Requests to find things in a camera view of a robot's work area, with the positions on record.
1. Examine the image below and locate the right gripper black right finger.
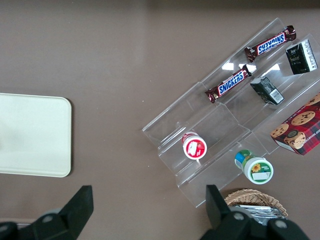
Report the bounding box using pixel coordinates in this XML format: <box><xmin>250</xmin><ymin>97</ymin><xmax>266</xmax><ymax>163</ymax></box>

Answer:
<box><xmin>199</xmin><ymin>184</ymin><xmax>310</xmax><ymax>240</ymax></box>

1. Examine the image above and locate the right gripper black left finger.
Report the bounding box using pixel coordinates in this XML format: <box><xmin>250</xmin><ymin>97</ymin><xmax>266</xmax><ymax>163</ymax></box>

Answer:
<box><xmin>0</xmin><ymin>184</ymin><xmax>95</xmax><ymax>240</ymax></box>

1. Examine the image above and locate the pale wicker basket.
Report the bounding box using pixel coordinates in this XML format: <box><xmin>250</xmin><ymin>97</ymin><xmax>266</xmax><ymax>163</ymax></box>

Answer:
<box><xmin>223</xmin><ymin>188</ymin><xmax>289</xmax><ymax>219</ymax></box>

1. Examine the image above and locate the beige plastic tray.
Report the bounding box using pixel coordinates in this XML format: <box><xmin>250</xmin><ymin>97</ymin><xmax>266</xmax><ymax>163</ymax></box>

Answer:
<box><xmin>0</xmin><ymin>92</ymin><xmax>73</xmax><ymax>178</ymax></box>

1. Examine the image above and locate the aluminium foil container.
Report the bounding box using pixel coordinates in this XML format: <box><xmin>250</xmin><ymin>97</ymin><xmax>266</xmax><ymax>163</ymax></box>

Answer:
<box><xmin>228</xmin><ymin>204</ymin><xmax>286</xmax><ymax>222</ymax></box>

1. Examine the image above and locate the green lidded cup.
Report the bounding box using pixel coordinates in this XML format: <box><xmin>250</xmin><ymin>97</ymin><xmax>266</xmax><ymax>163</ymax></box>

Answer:
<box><xmin>234</xmin><ymin>149</ymin><xmax>274</xmax><ymax>185</ymax></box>

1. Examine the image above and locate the red lidded cup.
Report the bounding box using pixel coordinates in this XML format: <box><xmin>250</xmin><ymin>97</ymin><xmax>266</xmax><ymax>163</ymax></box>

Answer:
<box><xmin>181</xmin><ymin>131</ymin><xmax>208</xmax><ymax>160</ymax></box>

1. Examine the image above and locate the clear acrylic step shelf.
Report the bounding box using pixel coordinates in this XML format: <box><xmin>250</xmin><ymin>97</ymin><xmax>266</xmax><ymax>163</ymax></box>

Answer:
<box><xmin>141</xmin><ymin>81</ymin><xmax>270</xmax><ymax>209</ymax></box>
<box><xmin>199</xmin><ymin>17</ymin><xmax>320</xmax><ymax>156</ymax></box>

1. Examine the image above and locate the red plaid cookie box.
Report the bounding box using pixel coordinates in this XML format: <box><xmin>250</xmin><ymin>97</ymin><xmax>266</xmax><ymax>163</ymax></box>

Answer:
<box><xmin>269</xmin><ymin>91</ymin><xmax>320</xmax><ymax>156</ymax></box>

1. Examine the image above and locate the small black carton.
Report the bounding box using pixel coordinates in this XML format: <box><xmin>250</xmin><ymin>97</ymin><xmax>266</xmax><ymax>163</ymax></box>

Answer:
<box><xmin>249</xmin><ymin>76</ymin><xmax>285</xmax><ymax>106</ymax></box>
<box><xmin>285</xmin><ymin>39</ymin><xmax>318</xmax><ymax>76</ymax></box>

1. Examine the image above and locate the Snickers chocolate bar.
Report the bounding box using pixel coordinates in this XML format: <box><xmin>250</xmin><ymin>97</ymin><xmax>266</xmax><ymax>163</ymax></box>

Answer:
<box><xmin>204</xmin><ymin>64</ymin><xmax>257</xmax><ymax>104</ymax></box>
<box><xmin>244</xmin><ymin>24</ymin><xmax>297</xmax><ymax>63</ymax></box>

